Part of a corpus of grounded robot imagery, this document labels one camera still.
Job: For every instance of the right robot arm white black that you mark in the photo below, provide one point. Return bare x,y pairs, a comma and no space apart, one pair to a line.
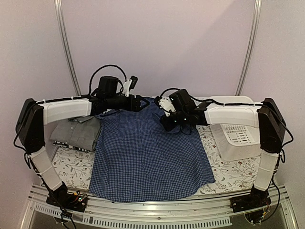
264,116

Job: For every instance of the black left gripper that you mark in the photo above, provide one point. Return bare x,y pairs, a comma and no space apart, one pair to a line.
136,107

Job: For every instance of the floral white tablecloth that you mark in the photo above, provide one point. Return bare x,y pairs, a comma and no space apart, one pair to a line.
75,168

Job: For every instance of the grey folded shirt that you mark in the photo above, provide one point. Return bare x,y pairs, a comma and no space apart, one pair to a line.
81,132

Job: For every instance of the white plastic basket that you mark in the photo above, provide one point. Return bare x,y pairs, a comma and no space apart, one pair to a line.
234,126

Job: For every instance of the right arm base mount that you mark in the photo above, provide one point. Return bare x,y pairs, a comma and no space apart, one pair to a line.
248,202

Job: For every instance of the left aluminium frame post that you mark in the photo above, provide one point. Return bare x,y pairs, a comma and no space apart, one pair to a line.
66,47

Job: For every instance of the right aluminium frame post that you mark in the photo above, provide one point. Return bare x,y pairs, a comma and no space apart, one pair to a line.
250,46

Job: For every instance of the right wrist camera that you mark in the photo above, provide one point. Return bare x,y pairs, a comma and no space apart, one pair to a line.
177,101

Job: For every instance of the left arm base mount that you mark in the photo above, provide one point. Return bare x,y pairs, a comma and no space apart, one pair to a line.
75,201

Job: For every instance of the aluminium frame post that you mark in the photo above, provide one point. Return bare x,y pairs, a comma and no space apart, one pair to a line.
250,46
66,47

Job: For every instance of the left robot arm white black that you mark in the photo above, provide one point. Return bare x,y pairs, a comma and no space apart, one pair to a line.
37,114

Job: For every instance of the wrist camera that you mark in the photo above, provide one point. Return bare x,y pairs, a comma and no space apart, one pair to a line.
111,86
177,101

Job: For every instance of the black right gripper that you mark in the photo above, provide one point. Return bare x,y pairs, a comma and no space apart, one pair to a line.
168,127

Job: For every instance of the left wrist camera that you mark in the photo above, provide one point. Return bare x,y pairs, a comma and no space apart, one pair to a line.
111,86

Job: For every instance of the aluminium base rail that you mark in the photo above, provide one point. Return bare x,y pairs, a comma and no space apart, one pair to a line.
195,212

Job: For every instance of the blue checked long sleeve shirt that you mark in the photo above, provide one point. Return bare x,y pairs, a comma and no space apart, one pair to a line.
136,160

